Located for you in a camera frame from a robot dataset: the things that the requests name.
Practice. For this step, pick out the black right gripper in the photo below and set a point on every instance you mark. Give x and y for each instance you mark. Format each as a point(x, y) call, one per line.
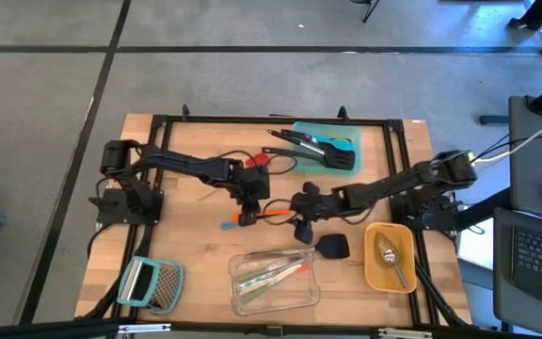
point(315, 205)

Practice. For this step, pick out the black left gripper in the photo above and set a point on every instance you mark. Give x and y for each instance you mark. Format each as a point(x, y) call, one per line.
point(254, 183)

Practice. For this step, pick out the orange silicone spatula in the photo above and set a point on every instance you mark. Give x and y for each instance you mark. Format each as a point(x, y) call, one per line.
point(275, 214)

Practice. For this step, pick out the slotted all-black spatula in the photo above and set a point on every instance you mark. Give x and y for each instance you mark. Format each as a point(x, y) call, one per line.
point(290, 153)

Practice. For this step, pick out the steel scoop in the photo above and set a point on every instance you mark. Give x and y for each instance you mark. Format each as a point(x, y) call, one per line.
point(386, 249)

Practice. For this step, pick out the clear plastic container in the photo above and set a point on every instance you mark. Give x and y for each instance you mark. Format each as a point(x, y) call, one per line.
point(299, 301)

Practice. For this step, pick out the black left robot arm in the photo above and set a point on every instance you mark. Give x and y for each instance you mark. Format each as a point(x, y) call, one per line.
point(196, 166)

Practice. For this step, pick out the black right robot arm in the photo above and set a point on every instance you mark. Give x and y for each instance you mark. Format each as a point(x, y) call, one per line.
point(384, 186)

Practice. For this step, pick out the teal plastic container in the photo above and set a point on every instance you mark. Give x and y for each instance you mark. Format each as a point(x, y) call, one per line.
point(308, 167)

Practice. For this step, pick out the yellow plastic container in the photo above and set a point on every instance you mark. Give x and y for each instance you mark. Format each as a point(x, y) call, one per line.
point(374, 278)

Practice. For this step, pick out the teal box grater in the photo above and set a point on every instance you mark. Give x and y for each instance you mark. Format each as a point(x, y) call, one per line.
point(167, 285)

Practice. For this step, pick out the yellow plug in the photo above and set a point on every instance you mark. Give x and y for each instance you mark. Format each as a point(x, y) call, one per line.
point(472, 155)

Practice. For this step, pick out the dark cart foot bar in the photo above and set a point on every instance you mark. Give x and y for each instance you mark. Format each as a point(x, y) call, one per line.
point(494, 120)

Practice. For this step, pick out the grey side table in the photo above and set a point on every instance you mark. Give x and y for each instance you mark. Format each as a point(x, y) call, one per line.
point(504, 282)
point(534, 165)

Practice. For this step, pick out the black stand leg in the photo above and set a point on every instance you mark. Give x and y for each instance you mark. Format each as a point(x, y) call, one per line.
point(370, 9)

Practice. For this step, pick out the black laptop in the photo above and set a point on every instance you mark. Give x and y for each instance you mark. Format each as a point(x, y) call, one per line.
point(539, 259)

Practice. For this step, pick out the black rig crossbar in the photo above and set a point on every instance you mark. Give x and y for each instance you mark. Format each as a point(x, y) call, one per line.
point(40, 329)

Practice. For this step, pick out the person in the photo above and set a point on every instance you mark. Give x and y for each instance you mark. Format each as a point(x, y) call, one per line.
point(532, 16)

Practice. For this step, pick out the black table frame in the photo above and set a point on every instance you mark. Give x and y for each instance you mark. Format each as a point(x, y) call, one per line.
point(370, 121)

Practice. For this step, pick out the silver metal bracket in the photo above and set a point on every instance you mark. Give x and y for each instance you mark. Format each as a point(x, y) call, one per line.
point(144, 328)
point(405, 333)

